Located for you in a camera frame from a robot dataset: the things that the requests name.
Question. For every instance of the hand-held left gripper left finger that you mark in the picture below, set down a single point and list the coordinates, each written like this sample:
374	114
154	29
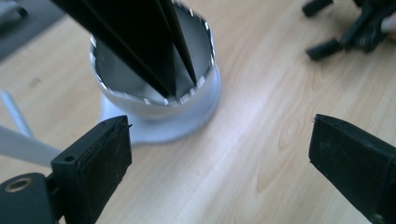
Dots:
93	168

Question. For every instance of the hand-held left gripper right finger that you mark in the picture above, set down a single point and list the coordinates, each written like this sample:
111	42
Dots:
351	161

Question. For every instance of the white cylindrical cup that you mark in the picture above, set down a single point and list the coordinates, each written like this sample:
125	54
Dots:
190	102

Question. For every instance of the wide black board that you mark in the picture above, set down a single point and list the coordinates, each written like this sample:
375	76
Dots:
124	37

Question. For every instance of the thin black strip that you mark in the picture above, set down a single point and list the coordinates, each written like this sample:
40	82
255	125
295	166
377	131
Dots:
180	43

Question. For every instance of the wide white flat strip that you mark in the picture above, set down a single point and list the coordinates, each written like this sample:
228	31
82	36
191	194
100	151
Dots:
25	146

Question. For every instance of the white round coaster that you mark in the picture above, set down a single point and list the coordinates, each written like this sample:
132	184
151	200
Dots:
162	130

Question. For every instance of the thin white stick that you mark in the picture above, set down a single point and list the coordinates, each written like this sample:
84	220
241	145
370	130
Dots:
14	113

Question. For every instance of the grey mat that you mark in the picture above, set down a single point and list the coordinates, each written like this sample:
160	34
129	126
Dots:
34	25

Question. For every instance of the white object with black tip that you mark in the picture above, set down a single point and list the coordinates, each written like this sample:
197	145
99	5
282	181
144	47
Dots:
9	9

